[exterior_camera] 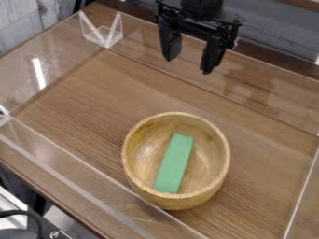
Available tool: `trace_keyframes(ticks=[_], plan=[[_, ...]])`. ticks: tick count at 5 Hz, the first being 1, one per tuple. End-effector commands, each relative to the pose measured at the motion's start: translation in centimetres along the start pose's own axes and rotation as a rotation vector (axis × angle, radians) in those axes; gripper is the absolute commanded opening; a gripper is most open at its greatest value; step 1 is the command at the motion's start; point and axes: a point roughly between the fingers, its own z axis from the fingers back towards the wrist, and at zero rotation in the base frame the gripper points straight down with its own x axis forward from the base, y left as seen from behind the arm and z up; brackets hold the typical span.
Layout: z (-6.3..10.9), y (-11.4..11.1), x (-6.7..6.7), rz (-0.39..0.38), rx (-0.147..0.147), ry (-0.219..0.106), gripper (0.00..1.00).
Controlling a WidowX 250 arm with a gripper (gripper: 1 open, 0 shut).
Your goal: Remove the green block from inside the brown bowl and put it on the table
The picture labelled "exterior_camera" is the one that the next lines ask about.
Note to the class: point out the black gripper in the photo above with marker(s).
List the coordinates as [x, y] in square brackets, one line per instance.
[201, 18]

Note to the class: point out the light wooden bowl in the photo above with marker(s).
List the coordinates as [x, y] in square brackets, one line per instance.
[143, 149]

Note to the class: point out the green rectangular block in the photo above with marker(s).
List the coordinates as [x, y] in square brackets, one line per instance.
[174, 164]

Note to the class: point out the clear acrylic corner bracket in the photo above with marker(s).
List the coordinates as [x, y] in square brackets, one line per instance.
[105, 36]

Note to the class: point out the clear acrylic tray wall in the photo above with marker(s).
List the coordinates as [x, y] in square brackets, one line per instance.
[110, 209]

